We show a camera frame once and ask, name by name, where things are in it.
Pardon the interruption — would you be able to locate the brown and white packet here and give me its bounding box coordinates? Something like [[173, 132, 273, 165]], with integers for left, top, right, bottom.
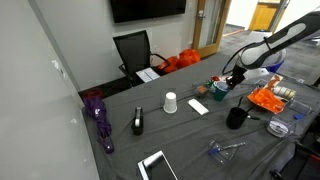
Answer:
[[266, 73, 284, 91]]

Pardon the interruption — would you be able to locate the orange snack bag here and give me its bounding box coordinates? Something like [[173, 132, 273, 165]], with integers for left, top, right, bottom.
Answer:
[[247, 87, 286, 115]]

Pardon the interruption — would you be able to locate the round clear lidded container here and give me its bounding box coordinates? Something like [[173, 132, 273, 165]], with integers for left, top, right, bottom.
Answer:
[[266, 114, 297, 139]]

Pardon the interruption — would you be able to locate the clear plastic box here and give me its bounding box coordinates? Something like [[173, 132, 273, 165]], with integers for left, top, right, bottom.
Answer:
[[287, 99, 315, 117]]

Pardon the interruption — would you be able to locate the green cup with blue rim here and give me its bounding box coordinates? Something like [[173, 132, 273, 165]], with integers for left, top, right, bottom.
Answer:
[[211, 81, 232, 103]]

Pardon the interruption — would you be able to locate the brown block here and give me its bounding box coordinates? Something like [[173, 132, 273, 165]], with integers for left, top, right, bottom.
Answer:
[[196, 85, 210, 95]]

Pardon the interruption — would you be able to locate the white eraser block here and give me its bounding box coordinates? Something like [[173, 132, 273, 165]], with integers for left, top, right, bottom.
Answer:
[[186, 98, 210, 116]]

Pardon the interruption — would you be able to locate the yellow wooden door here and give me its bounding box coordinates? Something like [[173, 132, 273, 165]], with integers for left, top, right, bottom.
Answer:
[[248, 2, 279, 32]]

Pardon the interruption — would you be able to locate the white printed paper sheet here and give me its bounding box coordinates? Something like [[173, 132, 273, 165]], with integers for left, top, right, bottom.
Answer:
[[135, 67, 161, 83]]

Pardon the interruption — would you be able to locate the black cup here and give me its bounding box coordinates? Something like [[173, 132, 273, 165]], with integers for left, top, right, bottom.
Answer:
[[225, 106, 250, 131]]

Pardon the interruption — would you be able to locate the yellowish tape roll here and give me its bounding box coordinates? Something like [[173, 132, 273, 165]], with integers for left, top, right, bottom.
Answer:
[[285, 88, 297, 101]]

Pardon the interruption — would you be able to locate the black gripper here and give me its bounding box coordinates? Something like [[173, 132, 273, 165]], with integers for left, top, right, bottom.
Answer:
[[225, 64, 248, 90]]

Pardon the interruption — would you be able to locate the blue bin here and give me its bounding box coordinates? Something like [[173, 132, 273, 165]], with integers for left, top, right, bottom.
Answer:
[[266, 59, 285, 73]]

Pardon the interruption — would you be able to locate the purple folded umbrella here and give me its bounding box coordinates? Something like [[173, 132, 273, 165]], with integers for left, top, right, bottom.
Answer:
[[82, 95, 115, 155]]

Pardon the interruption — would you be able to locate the clear container with tape rolls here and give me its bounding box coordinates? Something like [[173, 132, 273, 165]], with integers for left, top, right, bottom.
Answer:
[[264, 73, 298, 102]]

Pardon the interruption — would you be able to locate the tablet with white frame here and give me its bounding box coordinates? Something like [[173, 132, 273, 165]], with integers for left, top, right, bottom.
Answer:
[[137, 150, 179, 180]]

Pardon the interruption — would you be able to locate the dark red bag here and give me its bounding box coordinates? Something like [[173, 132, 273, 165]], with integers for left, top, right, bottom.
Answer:
[[82, 88, 104, 100]]

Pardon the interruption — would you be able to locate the white paper cup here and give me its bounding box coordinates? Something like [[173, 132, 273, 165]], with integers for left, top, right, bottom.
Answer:
[[162, 91, 179, 115]]

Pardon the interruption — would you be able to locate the small clear plastic tray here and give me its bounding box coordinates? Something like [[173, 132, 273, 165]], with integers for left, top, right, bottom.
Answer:
[[208, 139, 242, 165]]

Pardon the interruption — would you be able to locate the black wall television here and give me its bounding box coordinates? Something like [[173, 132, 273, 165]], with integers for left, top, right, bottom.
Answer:
[[109, 0, 188, 24]]

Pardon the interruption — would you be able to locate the black mesh office chair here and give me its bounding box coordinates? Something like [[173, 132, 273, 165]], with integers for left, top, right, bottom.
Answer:
[[112, 29, 171, 88]]

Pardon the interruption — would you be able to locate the red and green ribbon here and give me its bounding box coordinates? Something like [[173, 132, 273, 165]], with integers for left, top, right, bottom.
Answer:
[[204, 75, 221, 89]]

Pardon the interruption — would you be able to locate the grey tablecloth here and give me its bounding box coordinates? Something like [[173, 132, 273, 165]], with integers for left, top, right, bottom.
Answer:
[[81, 52, 320, 180]]

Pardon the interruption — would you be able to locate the black tape dispenser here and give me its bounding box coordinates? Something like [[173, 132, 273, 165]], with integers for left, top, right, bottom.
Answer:
[[131, 106, 145, 136]]

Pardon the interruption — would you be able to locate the orange plastic bag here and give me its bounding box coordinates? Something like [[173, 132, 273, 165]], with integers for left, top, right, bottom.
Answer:
[[162, 55, 182, 74], [178, 48, 202, 69]]

